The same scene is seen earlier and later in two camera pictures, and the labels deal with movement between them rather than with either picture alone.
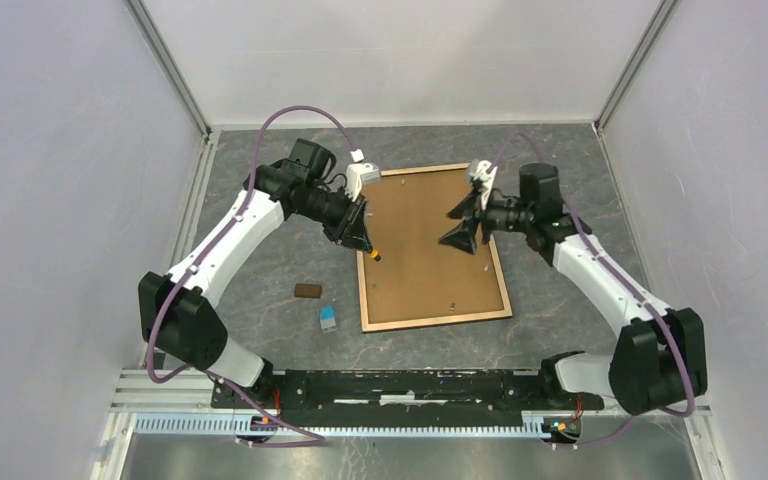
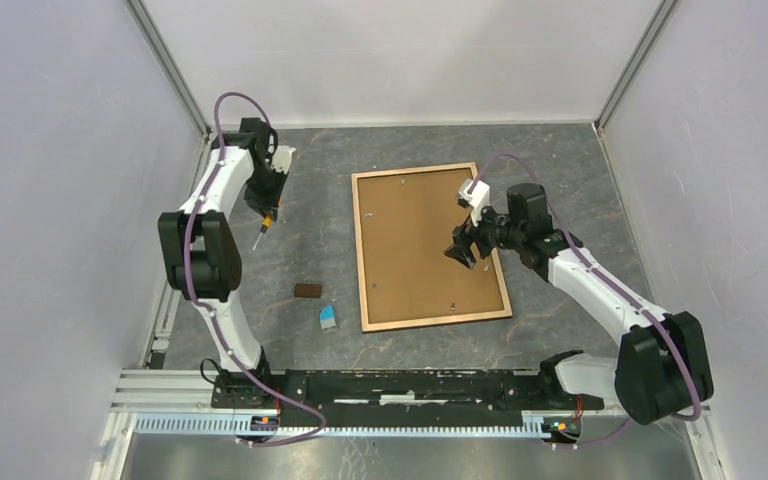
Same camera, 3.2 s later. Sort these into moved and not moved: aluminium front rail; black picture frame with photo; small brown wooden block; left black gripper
Moved: left black gripper
Not moved: small brown wooden block; aluminium front rail; black picture frame with photo
